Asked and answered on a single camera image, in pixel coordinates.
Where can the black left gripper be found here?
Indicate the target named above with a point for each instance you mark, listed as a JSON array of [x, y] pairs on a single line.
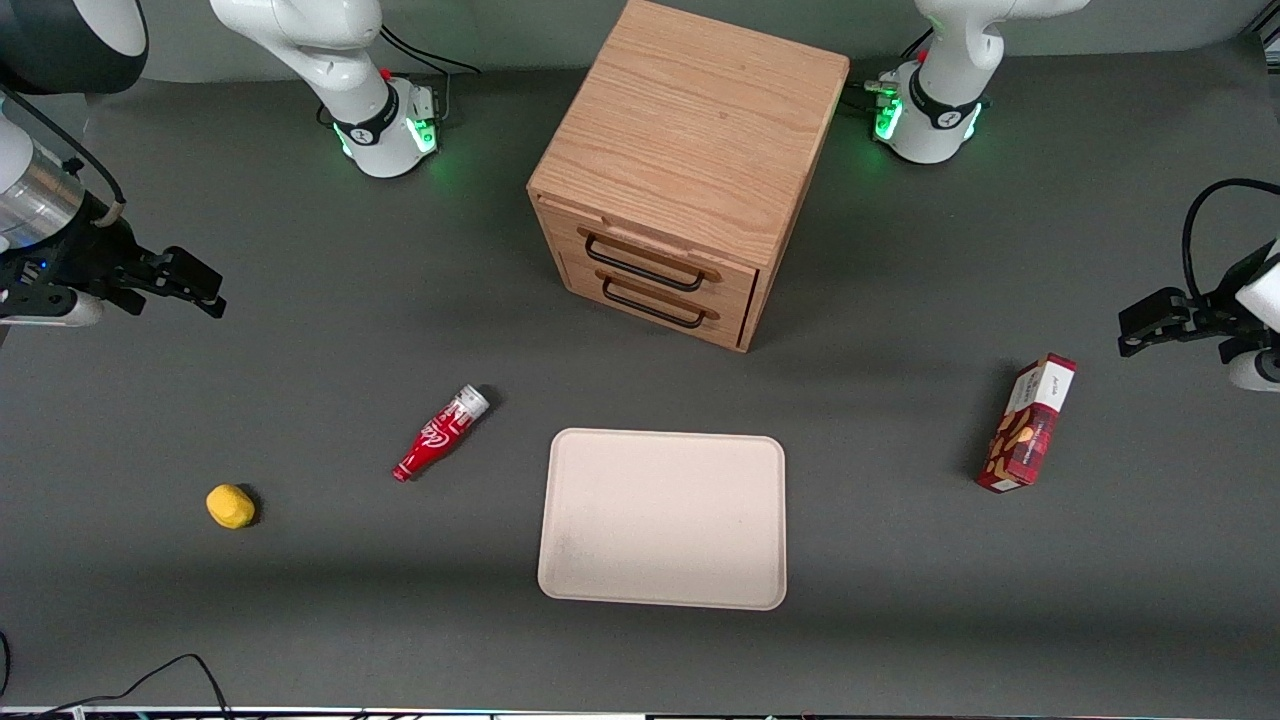
[[1214, 306]]

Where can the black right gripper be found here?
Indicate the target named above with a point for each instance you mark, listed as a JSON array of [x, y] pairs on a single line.
[[98, 254]]

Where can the wooden drawer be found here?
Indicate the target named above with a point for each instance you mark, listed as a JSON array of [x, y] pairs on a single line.
[[735, 280], [730, 320]]

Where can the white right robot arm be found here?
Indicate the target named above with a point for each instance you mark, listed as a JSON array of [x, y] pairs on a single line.
[[330, 40]]

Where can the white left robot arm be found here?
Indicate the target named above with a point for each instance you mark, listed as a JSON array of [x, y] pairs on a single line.
[[940, 100]]

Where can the wooden drawer at cabinet base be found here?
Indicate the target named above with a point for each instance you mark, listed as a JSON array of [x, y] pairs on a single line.
[[730, 320]]

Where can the wooden drawer cabinet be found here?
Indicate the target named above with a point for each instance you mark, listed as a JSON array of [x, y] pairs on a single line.
[[690, 110]]

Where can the red snack box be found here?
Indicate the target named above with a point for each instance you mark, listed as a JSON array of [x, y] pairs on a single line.
[[1025, 430]]

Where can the yellow lemon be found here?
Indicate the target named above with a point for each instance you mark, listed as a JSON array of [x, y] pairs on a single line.
[[230, 507]]

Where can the red cola bottle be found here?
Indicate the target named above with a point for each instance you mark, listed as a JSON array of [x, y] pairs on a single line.
[[440, 435]]

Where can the beige plastic tray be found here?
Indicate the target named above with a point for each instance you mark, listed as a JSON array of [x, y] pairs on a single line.
[[660, 520]]

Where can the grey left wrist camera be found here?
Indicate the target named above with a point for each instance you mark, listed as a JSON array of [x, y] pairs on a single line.
[[1258, 370]]

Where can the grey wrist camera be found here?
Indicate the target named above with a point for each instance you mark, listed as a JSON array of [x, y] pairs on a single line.
[[60, 310], [1258, 370]]

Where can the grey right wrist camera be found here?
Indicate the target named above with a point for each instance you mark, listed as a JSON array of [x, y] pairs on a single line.
[[60, 310]]

